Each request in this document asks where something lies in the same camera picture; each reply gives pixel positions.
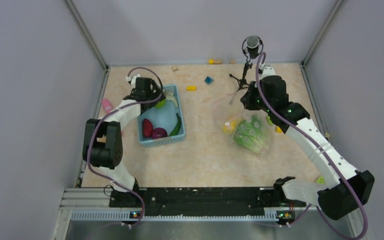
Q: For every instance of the wooden block near wall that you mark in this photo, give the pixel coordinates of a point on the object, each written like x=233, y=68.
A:
x=174, y=68

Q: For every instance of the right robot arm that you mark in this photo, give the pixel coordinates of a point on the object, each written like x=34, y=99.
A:
x=345, y=189

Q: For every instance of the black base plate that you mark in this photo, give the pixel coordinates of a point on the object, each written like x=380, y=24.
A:
x=202, y=201

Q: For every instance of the green lettuce toy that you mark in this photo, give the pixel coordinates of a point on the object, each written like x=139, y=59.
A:
x=253, y=134

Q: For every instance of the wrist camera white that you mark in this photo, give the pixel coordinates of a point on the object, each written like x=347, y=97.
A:
x=265, y=71
x=132, y=78

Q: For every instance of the yellow cube block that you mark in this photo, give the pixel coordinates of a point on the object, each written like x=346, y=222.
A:
x=278, y=130

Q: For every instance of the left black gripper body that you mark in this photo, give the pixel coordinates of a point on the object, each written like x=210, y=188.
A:
x=151, y=95

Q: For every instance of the yellow block on table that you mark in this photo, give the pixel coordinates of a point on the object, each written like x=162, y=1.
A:
x=191, y=88

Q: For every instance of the yellow wooden cylinder block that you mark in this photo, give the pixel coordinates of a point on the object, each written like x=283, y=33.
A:
x=215, y=61

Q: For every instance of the green lime toy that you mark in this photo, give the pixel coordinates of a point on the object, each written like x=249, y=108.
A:
x=160, y=104

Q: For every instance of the blue square block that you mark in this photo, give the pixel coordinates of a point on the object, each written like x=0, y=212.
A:
x=209, y=80

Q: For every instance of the green studded brick block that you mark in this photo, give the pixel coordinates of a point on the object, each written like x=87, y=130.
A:
x=320, y=180

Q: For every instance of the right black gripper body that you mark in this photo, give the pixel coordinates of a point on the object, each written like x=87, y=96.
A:
x=254, y=101

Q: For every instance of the pink cylinder toy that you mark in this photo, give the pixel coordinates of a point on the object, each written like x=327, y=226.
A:
x=106, y=105

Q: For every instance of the yellow lemon toy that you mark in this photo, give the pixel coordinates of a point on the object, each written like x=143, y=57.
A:
x=229, y=127

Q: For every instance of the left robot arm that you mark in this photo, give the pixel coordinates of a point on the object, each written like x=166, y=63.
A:
x=103, y=145

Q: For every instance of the green cucumber toy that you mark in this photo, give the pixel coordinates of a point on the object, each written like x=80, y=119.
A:
x=177, y=127

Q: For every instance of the black microphone on tripod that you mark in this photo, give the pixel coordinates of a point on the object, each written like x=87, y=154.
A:
x=251, y=47

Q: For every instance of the red fruit toy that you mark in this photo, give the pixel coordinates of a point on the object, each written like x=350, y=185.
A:
x=147, y=128

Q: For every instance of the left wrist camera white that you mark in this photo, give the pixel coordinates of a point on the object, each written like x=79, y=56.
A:
x=132, y=78

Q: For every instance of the clear zip top bag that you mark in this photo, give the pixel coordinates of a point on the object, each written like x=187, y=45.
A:
x=222, y=112

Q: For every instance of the green rectangular block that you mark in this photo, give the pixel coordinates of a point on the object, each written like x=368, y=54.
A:
x=269, y=121

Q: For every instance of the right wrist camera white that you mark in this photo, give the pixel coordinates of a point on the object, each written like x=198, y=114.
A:
x=265, y=71

